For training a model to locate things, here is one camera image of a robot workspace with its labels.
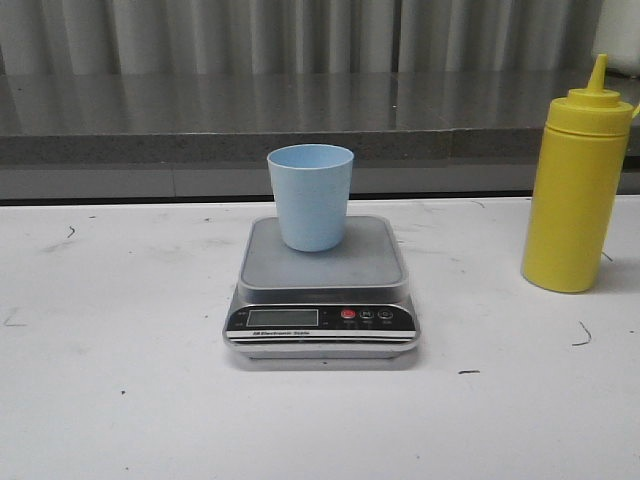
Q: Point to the grey steel counter shelf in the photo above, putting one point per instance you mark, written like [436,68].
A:
[181,137]

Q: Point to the white container in background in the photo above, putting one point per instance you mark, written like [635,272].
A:
[617,35]

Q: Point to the silver digital kitchen scale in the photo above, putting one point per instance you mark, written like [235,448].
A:
[351,302]

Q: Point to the yellow squeeze bottle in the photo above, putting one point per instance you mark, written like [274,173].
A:
[583,147]

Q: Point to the light blue plastic cup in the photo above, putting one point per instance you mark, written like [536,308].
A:
[311,186]

